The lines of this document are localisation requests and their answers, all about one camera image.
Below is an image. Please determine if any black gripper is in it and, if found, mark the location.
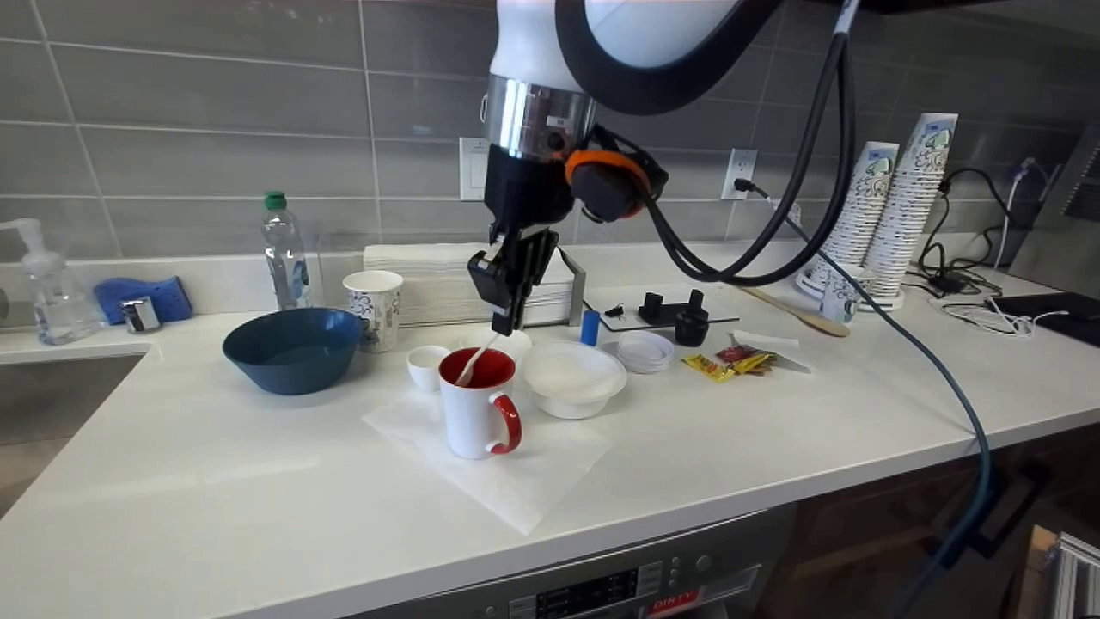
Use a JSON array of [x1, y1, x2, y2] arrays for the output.
[[463, 146, 576, 342]]

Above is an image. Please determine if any small pale spoon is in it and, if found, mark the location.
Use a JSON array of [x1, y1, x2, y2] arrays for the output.
[[454, 342, 494, 390]]

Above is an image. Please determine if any large white bowl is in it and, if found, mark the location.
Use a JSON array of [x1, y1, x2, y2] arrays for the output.
[[523, 342, 631, 423]]

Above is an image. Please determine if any small white cup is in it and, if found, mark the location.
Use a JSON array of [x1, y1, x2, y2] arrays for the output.
[[403, 344, 454, 394]]

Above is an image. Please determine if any printed white paper cup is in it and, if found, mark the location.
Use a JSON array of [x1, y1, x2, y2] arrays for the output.
[[339, 267, 409, 353]]

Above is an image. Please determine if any dark blue bowl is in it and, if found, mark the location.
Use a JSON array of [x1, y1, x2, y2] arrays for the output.
[[220, 307, 374, 400]]

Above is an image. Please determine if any metal napkin holder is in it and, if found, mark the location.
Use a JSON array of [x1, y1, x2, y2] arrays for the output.
[[500, 252, 587, 333]]

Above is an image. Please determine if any shallow white dish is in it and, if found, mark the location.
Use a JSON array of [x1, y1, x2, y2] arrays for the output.
[[461, 323, 536, 367]]

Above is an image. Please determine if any grey flat board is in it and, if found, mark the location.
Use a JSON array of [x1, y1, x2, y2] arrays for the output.
[[582, 283, 744, 338]]

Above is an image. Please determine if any clear plastic container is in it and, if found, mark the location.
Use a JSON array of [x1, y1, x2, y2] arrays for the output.
[[608, 328, 679, 377]]

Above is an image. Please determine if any white mug with red inside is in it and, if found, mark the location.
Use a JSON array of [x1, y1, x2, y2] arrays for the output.
[[432, 344, 526, 466]]

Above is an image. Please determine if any black clamp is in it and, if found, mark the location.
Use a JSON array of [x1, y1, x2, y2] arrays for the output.
[[635, 286, 716, 351]]

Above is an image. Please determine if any white paper mat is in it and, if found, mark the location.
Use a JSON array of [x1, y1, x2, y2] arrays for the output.
[[362, 392, 615, 540]]

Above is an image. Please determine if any yellow sauce packet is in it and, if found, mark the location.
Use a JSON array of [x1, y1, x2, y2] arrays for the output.
[[679, 347, 778, 384]]

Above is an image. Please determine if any clear bottle with green cap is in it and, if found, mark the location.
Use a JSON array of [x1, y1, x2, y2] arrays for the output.
[[257, 189, 314, 313]]

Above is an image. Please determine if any white packet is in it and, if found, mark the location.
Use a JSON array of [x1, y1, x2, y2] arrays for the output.
[[729, 328, 804, 353]]

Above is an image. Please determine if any wooden spatula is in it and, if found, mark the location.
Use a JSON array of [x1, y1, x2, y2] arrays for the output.
[[729, 276, 851, 342]]

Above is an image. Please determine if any dishwasher control panel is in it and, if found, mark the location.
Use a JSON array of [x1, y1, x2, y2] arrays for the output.
[[349, 502, 801, 619]]

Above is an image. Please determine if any short white printed carton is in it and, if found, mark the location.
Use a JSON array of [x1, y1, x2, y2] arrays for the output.
[[796, 139, 903, 308]]

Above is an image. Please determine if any blue sponge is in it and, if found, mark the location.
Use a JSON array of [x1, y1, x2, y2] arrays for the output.
[[92, 276, 197, 329]]

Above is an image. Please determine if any tall white printed carton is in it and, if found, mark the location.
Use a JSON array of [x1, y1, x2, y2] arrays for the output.
[[862, 111, 964, 308]]

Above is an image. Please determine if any black power adapter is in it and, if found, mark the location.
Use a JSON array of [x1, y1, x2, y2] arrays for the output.
[[924, 265, 972, 300]]

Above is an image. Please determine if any dark wooden cabinet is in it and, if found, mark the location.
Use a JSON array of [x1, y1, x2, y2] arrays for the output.
[[764, 421, 1100, 619]]

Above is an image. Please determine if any clear soap dispenser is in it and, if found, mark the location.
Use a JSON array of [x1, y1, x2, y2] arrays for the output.
[[0, 216, 89, 351]]

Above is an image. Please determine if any black flat device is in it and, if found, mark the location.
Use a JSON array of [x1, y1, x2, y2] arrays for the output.
[[993, 289, 1100, 351]]

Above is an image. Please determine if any white light switch plate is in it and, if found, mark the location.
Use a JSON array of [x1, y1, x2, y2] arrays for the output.
[[458, 133, 494, 205]]

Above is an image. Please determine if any orange and black wrist camera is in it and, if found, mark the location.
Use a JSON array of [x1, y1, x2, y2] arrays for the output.
[[560, 122, 671, 228]]

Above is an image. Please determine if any white wall outlet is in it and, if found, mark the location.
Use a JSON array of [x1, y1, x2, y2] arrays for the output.
[[720, 146, 764, 205]]

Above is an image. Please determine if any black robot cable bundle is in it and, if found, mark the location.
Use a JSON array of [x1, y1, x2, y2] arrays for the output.
[[642, 0, 865, 289]]

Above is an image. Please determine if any blue cable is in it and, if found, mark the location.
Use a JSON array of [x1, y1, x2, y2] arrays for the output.
[[751, 182, 998, 615]]

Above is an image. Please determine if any white cable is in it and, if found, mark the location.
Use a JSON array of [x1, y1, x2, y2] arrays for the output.
[[944, 289, 1075, 342]]

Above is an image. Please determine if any black cabinet handle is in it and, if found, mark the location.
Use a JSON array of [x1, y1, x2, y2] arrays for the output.
[[969, 455, 1058, 560]]

